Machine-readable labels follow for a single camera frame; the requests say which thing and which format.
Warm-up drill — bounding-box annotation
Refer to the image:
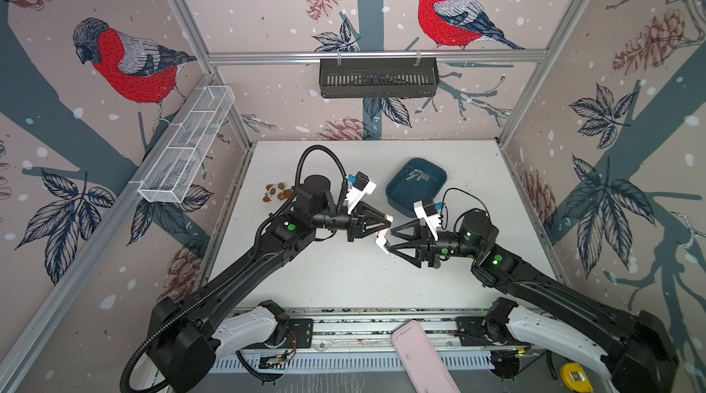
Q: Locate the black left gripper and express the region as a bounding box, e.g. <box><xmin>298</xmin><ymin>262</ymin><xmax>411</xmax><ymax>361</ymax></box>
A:
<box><xmin>310</xmin><ymin>202</ymin><xmax>390</xmax><ymax>242</ymax></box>

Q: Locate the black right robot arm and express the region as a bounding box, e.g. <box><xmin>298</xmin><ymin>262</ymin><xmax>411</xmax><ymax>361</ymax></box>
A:
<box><xmin>378</xmin><ymin>200</ymin><xmax>680</xmax><ymax>392</ymax></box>

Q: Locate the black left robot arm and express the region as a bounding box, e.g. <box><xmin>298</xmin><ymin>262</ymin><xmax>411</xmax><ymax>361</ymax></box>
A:
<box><xmin>119</xmin><ymin>145</ymin><xmax>392</xmax><ymax>392</ymax></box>

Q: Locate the staples strip in tray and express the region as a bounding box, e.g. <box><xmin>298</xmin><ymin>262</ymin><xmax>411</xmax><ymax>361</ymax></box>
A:
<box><xmin>406</xmin><ymin>169</ymin><xmax>430</xmax><ymax>182</ymax></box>

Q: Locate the teal plastic tray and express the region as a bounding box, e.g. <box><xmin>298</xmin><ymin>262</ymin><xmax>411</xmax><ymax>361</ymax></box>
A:
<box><xmin>385</xmin><ymin>158</ymin><xmax>448</xmax><ymax>218</ymax></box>

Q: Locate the pink flat case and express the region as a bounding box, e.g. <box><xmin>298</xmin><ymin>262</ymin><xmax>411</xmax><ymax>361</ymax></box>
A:
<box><xmin>391</xmin><ymin>321</ymin><xmax>461</xmax><ymax>393</ymax></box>

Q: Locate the horizontal aluminium bar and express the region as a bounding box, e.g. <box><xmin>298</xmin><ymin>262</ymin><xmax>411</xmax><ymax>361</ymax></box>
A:
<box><xmin>207</xmin><ymin>49</ymin><xmax>549</xmax><ymax>67</ymax></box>

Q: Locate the yellow tape measure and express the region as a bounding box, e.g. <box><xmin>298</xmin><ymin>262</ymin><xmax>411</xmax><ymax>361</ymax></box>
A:
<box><xmin>560</xmin><ymin>363</ymin><xmax>594</xmax><ymax>393</ymax></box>

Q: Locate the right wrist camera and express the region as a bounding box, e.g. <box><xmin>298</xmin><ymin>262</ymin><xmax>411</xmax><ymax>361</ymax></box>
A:
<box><xmin>414</xmin><ymin>199</ymin><xmax>443</xmax><ymax>240</ymax></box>

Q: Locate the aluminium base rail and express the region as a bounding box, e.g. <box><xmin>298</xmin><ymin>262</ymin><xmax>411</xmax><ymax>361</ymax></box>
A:
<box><xmin>159</xmin><ymin>307</ymin><xmax>558</xmax><ymax>375</ymax></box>

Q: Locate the black wire basket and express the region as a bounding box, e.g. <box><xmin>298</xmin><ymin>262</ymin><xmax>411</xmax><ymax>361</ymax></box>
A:
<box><xmin>319</xmin><ymin>58</ymin><xmax>439</xmax><ymax>99</ymax></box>

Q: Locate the white wire basket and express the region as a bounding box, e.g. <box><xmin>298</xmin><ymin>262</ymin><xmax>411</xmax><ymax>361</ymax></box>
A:
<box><xmin>138</xmin><ymin>85</ymin><xmax>235</xmax><ymax>204</ymax></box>

